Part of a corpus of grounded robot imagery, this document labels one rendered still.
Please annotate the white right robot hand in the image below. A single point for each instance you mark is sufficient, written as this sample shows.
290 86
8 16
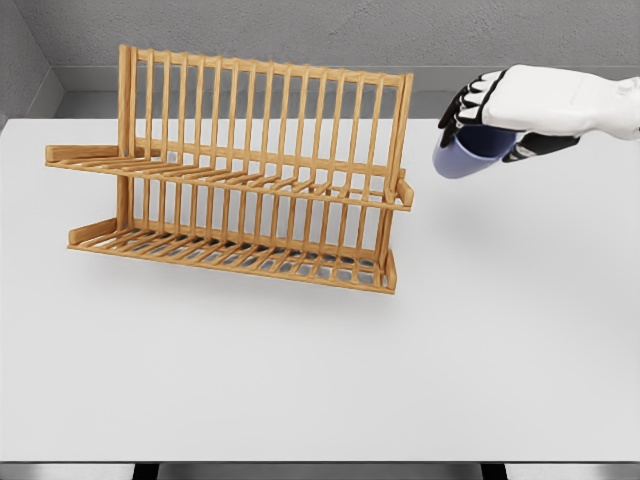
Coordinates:
540 102

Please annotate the blue cup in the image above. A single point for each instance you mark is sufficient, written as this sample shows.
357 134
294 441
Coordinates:
465 155

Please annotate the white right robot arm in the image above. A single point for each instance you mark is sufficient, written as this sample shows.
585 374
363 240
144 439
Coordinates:
629 110

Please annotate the wooden two-tier dish rack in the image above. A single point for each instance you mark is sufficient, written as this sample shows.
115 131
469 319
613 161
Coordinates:
240 165

